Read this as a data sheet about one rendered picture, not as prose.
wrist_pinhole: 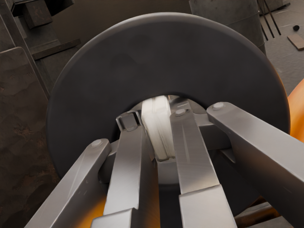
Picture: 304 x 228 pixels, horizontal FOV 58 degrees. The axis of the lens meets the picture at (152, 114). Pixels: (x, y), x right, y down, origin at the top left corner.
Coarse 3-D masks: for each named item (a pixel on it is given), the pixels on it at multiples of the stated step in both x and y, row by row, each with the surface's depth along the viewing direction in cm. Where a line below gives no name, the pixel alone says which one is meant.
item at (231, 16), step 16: (192, 0) 246; (208, 0) 233; (224, 0) 228; (240, 0) 229; (208, 16) 239; (224, 16) 233; (240, 16) 233; (256, 16) 241; (240, 32) 237; (256, 32) 243
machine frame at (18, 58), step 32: (0, 0) 46; (0, 32) 40; (0, 64) 36; (32, 64) 50; (0, 96) 36; (32, 96) 38; (0, 128) 37; (32, 128) 39; (0, 160) 37; (32, 160) 39; (0, 192) 37; (32, 192) 40; (0, 224) 38
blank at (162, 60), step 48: (96, 48) 15; (144, 48) 15; (192, 48) 15; (240, 48) 15; (96, 96) 16; (144, 96) 16; (192, 96) 16; (240, 96) 16; (48, 144) 17; (240, 192) 18
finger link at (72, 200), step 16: (96, 144) 13; (80, 160) 13; (96, 160) 12; (64, 176) 12; (80, 176) 11; (96, 176) 12; (64, 192) 11; (80, 192) 11; (96, 192) 12; (48, 208) 10; (64, 208) 10; (80, 208) 11; (96, 208) 12; (32, 224) 9; (48, 224) 9; (64, 224) 10; (80, 224) 10
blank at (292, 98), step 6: (300, 84) 19; (294, 90) 19; (300, 90) 18; (294, 96) 18; (300, 96) 18; (294, 102) 18; (300, 102) 18; (294, 108) 18; (300, 108) 17; (294, 114) 18; (300, 114) 17; (294, 120) 17; (300, 120) 17; (294, 126) 17; (300, 126) 17; (294, 132) 17; (300, 132) 17; (300, 138) 17
